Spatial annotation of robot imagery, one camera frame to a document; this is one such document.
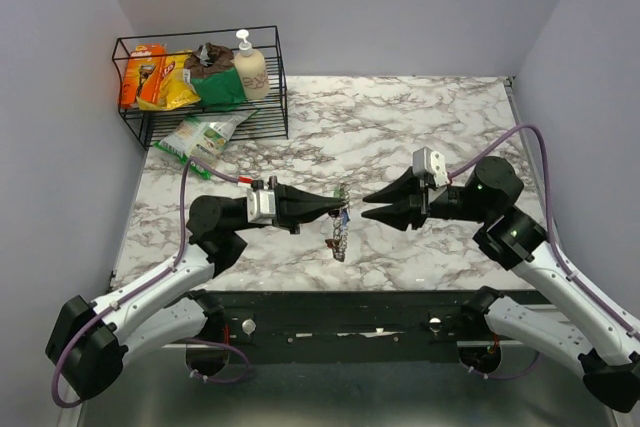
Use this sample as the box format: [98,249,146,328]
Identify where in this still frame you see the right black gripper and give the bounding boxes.
[361,163,491,232]

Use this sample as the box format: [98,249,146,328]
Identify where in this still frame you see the metal disc with keyrings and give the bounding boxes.
[328,183,350,262]

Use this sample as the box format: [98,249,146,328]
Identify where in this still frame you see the key with blue tag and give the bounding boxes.
[337,210,350,226]

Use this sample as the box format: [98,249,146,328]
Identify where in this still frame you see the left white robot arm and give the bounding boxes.
[45,178,347,408]

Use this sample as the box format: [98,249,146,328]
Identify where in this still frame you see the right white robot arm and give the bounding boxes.
[362,149,639,413]

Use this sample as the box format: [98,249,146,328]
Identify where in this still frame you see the key with red tag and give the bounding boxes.
[325,239,340,250]

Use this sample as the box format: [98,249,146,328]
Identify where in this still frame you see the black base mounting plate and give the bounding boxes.
[187,290,494,365]

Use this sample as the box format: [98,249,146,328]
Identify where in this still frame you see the green white snack bag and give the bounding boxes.
[154,109,257,179]

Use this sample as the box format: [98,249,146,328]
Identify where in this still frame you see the beige pump soap bottle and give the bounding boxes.
[234,29,270,101]

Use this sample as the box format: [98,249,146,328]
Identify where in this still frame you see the green and brown bag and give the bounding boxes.
[185,42,247,110]

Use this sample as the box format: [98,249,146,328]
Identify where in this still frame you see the yellow chips bag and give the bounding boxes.
[137,50,200,111]

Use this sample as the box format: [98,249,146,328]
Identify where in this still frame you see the orange razor package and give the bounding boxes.
[120,43,166,109]

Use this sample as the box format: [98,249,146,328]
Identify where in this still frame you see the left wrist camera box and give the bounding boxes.
[246,180,276,225]

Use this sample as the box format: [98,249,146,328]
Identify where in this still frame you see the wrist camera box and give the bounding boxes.
[246,180,276,225]
[412,147,450,189]

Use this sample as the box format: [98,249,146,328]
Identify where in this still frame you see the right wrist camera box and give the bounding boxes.
[412,147,450,189]

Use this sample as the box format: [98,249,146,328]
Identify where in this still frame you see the black wire basket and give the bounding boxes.
[111,25,289,149]

